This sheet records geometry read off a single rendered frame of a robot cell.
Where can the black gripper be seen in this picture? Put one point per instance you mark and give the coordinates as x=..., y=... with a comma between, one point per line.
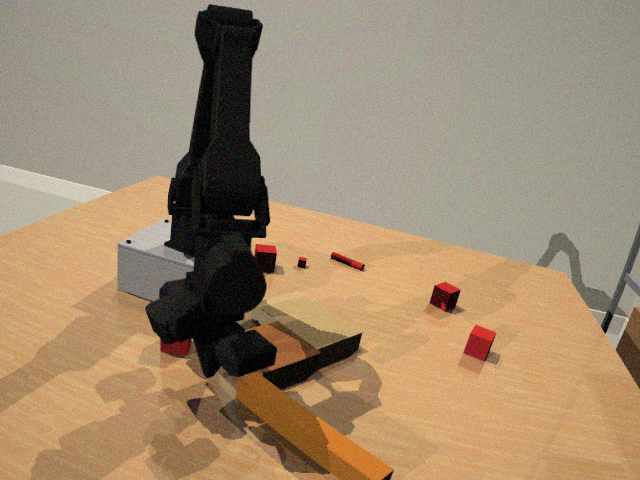
x=228, y=345

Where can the brown square block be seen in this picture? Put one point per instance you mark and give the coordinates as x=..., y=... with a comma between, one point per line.
x=294, y=356

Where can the tan board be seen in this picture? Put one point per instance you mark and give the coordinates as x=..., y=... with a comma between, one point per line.
x=313, y=323

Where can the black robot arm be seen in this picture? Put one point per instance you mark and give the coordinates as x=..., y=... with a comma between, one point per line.
x=219, y=177

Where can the red cylinder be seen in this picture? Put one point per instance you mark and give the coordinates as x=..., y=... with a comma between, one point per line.
x=348, y=261

